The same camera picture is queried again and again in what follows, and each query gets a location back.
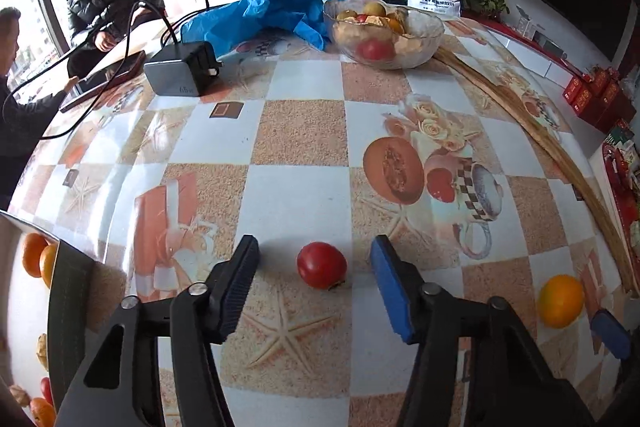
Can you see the red gift boxes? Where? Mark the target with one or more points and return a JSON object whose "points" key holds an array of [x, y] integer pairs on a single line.
{"points": [[598, 99]]}

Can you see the snack packets pile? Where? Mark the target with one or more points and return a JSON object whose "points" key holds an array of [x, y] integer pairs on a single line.
{"points": [[621, 162]]}

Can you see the grey tray box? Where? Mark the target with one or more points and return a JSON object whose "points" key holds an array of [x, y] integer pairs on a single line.
{"points": [[29, 309]]}

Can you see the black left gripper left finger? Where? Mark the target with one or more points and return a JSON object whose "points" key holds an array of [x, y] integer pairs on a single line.
{"points": [[146, 349]]}

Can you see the grey power adapter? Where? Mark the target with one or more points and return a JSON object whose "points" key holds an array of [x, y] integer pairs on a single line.
{"points": [[182, 69]]}

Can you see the orange on table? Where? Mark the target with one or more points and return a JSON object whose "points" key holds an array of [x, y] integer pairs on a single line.
{"points": [[560, 301]]}

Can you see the mandarin at tray far end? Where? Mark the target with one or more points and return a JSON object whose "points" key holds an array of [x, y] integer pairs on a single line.
{"points": [[33, 246]]}

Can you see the long wooden stick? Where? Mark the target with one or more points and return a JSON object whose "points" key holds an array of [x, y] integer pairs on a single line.
{"points": [[510, 102]]}

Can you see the beige walnut in tray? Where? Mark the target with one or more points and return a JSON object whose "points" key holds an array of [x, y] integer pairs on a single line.
{"points": [[20, 395]]}

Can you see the orange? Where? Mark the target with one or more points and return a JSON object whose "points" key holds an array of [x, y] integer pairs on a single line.
{"points": [[47, 263], [560, 301]]}

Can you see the red fruit in tray upper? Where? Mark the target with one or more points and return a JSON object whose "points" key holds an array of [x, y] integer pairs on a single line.
{"points": [[46, 391]]}

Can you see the man in dark sweater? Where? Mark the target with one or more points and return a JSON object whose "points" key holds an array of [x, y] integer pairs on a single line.
{"points": [[23, 124]]}

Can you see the small red fruit on table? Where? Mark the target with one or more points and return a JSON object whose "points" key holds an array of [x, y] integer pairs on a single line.
{"points": [[321, 266]]}

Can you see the beige walnut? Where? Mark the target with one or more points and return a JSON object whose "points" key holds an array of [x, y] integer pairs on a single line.
{"points": [[20, 395], [42, 351]]}

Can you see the blue plastic bag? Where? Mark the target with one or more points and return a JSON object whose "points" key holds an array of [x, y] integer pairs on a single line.
{"points": [[229, 25]]}

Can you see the large mandarin in tray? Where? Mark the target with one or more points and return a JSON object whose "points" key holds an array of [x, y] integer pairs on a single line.
{"points": [[43, 413]]}

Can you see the potted green plant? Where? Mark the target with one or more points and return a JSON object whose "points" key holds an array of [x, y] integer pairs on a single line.
{"points": [[491, 9]]}

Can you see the glass fruit bowl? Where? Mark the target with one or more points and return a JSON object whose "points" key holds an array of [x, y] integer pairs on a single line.
{"points": [[381, 35]]}

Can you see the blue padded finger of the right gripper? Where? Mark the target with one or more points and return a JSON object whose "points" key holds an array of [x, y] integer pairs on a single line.
{"points": [[612, 333]]}

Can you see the dark tablet on table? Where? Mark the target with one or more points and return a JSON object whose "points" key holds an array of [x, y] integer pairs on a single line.
{"points": [[90, 86]]}

